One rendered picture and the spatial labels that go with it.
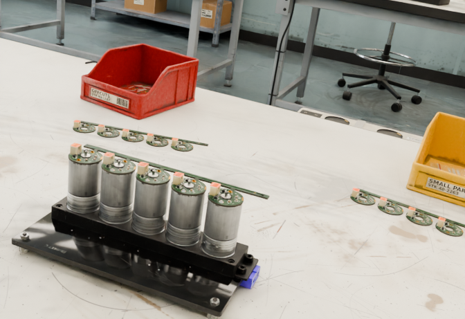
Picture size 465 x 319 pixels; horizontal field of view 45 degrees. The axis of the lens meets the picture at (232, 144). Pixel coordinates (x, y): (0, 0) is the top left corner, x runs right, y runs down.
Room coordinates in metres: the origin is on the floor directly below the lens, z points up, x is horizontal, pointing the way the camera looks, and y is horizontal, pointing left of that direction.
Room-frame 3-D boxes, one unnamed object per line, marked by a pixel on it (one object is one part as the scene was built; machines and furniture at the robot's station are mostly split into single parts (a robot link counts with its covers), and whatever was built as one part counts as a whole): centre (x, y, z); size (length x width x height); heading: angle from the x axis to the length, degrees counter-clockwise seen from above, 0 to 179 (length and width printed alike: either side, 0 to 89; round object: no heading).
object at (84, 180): (0.38, 0.11, 0.79); 0.02 x 0.02 x 0.05
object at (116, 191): (0.37, 0.08, 0.79); 0.02 x 0.02 x 0.05
